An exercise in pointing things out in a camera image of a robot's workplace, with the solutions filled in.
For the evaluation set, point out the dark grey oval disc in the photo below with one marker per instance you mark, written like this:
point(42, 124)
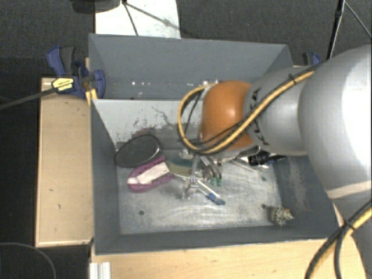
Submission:
point(136, 151)

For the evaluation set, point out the pale wood flat board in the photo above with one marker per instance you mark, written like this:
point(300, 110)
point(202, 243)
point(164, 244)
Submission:
point(64, 161)

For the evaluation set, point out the white and blue pen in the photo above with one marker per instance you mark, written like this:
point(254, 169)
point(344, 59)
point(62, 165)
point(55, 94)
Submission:
point(213, 196)

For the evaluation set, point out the purple and white brush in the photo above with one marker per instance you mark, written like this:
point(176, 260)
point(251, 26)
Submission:
point(148, 174)

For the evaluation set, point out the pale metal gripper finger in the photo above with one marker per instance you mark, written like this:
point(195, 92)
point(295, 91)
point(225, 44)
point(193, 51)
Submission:
point(195, 186)
point(186, 190)

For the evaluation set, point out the black cylinder on white bracket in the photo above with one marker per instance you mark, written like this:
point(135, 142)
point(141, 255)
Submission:
point(261, 158)

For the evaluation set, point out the grey metal bin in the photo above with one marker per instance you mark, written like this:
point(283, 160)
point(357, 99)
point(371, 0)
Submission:
point(180, 65)

